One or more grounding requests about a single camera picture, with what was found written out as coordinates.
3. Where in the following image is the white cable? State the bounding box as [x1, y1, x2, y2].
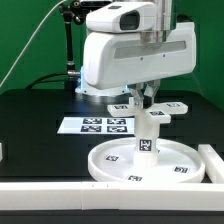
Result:
[0, 0, 68, 88]

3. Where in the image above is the white marker sheet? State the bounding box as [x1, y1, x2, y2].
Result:
[57, 117, 134, 135]

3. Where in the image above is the white round table top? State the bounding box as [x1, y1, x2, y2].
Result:
[88, 137, 205, 184]

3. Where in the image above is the black cable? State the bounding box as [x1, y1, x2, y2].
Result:
[25, 72, 81, 90]

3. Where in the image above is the white front fence rail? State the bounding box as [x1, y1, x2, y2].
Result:
[0, 182, 224, 211]

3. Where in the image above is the white cross-shaped table base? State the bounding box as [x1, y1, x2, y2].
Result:
[107, 98, 188, 124]

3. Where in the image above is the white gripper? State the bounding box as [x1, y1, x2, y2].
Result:
[83, 22, 196, 108]

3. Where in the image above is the white right fence block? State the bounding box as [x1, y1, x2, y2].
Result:
[198, 144, 224, 184]

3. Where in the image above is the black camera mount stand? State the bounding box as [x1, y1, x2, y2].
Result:
[59, 0, 112, 94]

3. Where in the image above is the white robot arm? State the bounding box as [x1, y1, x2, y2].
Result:
[81, 0, 196, 100]

